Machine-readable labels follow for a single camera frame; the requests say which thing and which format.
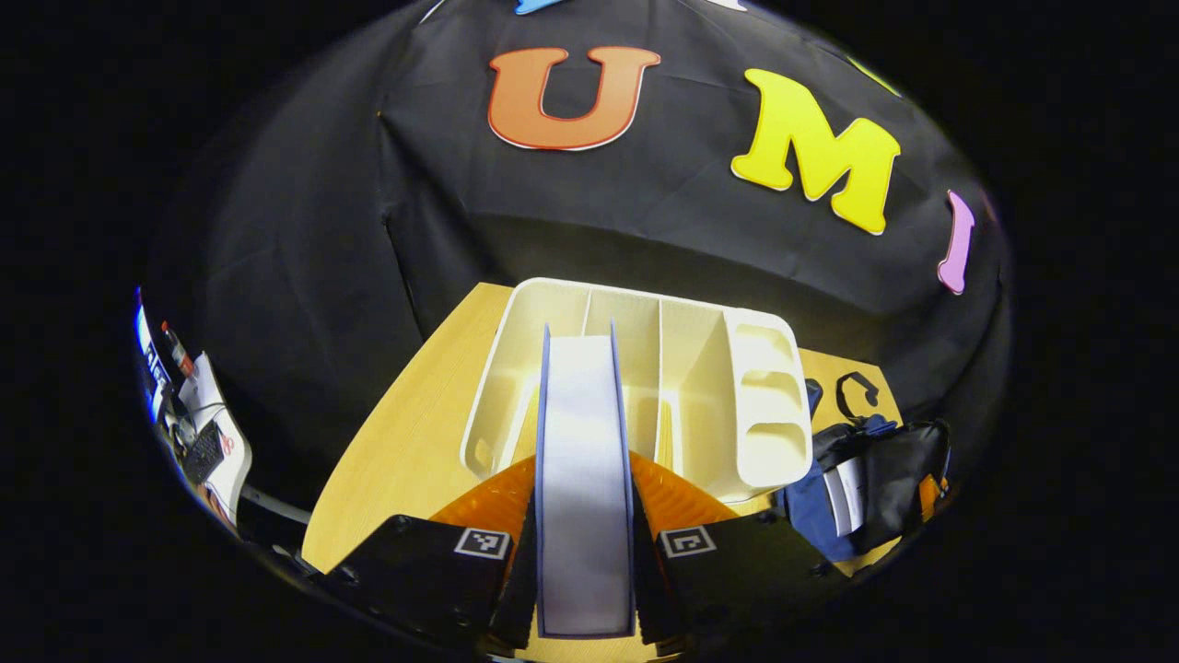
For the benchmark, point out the grey-blue cover book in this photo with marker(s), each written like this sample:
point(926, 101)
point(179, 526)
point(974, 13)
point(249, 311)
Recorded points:
point(585, 497)

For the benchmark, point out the black keyboard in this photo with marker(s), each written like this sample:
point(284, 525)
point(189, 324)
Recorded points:
point(204, 451)

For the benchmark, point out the red bottle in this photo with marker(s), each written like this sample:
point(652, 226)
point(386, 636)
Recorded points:
point(178, 348)

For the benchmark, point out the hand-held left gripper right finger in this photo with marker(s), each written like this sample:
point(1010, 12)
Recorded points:
point(728, 562)

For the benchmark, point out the white side desk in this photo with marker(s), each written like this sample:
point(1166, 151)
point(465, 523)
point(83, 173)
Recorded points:
point(228, 442)

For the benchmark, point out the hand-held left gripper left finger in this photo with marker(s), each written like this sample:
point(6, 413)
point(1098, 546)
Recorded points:
point(433, 571)

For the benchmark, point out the blue schoolbag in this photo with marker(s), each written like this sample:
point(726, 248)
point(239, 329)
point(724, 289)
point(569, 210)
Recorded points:
point(898, 479)

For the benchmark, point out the white plastic bookshelf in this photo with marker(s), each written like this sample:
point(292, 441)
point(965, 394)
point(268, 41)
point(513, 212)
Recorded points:
point(700, 387)

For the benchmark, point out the computer monitor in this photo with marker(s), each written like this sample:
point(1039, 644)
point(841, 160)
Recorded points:
point(152, 368)

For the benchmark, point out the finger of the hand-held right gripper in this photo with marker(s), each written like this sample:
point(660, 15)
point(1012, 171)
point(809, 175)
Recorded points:
point(930, 497)

